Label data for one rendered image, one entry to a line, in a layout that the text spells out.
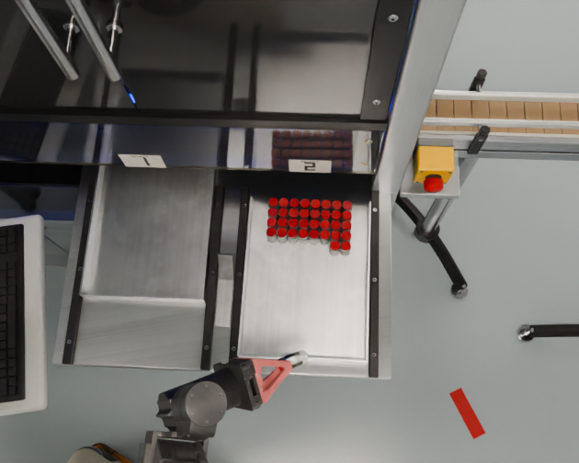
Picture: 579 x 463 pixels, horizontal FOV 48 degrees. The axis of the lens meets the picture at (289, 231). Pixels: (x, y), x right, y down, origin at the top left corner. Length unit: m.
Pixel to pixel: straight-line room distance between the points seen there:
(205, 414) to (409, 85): 0.57
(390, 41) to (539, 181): 1.66
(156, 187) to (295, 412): 1.03
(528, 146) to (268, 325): 0.69
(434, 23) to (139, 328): 0.86
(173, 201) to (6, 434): 1.23
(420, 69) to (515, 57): 1.77
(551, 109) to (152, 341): 1.00
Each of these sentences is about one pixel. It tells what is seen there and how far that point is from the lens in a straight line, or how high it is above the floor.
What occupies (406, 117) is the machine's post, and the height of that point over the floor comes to 1.24.
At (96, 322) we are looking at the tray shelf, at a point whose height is 0.88.
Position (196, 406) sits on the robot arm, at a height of 1.37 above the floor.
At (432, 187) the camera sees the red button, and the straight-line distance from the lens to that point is 1.32.
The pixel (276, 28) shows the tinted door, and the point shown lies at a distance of 0.92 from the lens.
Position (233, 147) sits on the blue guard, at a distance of 1.25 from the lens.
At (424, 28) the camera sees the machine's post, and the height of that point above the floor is 1.48.
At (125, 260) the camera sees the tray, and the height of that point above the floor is 0.88.
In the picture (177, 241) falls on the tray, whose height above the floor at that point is 0.88.
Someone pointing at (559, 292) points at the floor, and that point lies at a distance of 2.42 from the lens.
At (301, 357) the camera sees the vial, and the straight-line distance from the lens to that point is 1.02.
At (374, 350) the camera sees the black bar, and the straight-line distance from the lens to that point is 1.33.
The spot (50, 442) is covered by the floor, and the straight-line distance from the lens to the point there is 2.38.
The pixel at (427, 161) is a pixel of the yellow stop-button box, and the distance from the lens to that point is 1.32.
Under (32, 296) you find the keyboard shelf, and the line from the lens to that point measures 1.57.
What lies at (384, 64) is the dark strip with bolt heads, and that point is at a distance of 0.98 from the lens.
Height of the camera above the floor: 2.22
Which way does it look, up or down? 72 degrees down
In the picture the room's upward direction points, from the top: 6 degrees counter-clockwise
